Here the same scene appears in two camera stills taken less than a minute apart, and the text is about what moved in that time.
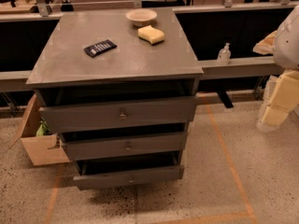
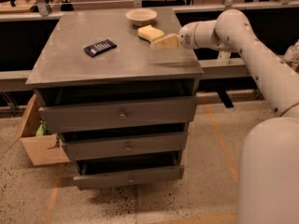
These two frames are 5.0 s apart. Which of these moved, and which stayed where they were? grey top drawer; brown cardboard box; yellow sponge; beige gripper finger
Moved: beige gripper finger
Stayed: yellow sponge; grey top drawer; brown cardboard box
